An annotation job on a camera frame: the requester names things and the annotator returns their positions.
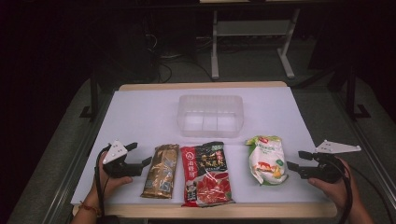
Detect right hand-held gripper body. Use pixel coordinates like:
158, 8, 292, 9
306, 139, 362, 184

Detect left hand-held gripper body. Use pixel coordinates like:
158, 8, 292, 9
102, 139, 144, 179

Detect gold foil packet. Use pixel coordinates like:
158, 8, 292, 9
140, 143, 181, 200

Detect white and green packet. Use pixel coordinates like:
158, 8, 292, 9
245, 134, 290, 187

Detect red soup base packet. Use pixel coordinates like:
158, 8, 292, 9
179, 141, 236, 209

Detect clear plastic container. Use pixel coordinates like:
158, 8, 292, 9
176, 94, 245, 139

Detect person's left hand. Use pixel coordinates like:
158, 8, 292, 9
88, 151, 134, 207

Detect person's right hand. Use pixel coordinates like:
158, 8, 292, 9
307, 158, 355, 210

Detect white paper sheet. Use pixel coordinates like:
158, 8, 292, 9
70, 86, 340, 206

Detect black metal stand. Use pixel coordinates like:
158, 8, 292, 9
78, 69, 101, 121
345, 65, 372, 121

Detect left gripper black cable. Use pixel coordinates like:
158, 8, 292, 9
93, 143, 113, 220

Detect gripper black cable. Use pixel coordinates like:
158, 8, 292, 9
332, 155, 355, 224
93, 143, 113, 220

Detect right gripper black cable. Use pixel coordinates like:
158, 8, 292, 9
332, 155, 355, 224

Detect aluminium rail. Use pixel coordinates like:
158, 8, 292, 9
39, 92, 114, 224
329, 89, 396, 204

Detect red string bracelet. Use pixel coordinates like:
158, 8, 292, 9
78, 201, 103, 217

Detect thin black cable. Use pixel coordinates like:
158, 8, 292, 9
350, 166, 396, 224

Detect black floor cables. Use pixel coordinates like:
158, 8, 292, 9
144, 31, 217, 84

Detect white metal table frame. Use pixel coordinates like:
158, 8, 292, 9
210, 7, 302, 81

